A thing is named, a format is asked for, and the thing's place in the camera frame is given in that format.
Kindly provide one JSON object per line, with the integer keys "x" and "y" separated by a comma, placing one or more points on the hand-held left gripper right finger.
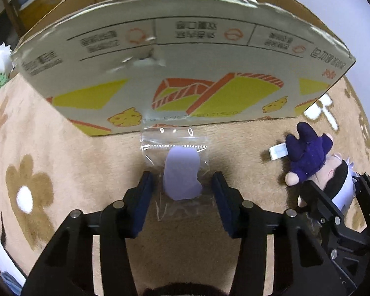
{"x": 226, "y": 202}

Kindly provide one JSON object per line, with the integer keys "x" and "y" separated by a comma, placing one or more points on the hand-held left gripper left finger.
{"x": 141, "y": 202}

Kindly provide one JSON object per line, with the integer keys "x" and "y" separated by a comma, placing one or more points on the clear bag with purple item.
{"x": 182, "y": 172}

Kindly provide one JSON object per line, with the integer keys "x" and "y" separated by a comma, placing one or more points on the white-haired doll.
{"x": 310, "y": 154}

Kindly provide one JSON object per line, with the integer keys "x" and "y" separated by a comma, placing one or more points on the printed cardboard box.
{"x": 188, "y": 67}

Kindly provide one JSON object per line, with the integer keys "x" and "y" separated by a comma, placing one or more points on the beige floral blanket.
{"x": 80, "y": 175}

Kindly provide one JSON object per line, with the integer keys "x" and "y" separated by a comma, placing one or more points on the black and white fluffy plush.
{"x": 188, "y": 289}

